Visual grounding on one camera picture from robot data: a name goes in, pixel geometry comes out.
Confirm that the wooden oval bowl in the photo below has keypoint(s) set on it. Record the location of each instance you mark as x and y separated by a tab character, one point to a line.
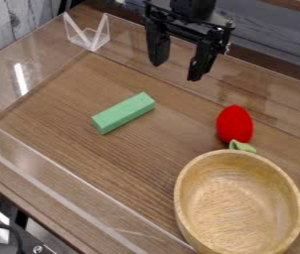
238	204

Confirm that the black metal table frame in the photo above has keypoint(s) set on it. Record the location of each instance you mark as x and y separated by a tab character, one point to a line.
40	240

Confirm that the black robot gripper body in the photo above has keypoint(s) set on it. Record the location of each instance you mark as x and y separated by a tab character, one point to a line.
190	19

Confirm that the red plush strawberry green leaf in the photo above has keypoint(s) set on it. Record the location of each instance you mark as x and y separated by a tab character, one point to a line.
235	128

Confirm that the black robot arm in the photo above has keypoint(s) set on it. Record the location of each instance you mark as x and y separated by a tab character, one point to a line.
192	21

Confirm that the green rectangular foam block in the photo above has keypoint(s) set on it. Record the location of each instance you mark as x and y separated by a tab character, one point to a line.
124	112

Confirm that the clear acrylic tray enclosure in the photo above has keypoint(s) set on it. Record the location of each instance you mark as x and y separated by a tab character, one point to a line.
101	189

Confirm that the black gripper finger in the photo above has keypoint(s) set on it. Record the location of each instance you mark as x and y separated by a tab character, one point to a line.
203	61
159	41

